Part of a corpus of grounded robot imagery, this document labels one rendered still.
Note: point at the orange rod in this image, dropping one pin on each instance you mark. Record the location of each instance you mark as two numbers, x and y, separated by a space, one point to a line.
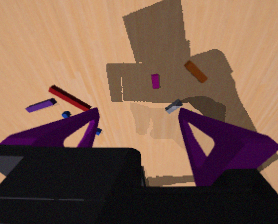
195 71

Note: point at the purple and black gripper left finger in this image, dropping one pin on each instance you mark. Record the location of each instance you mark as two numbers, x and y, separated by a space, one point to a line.
53 134

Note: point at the red rod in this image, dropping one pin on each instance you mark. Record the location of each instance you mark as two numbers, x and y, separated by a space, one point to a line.
69 98

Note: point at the purple rod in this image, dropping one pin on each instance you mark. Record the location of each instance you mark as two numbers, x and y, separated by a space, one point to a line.
41 105

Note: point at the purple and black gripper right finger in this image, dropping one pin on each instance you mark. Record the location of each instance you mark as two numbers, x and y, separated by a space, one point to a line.
234 147

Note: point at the small blue block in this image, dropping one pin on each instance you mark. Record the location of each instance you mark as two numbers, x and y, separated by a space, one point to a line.
98 131
65 114

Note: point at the grey rod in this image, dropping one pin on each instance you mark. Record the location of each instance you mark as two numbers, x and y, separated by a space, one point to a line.
173 106

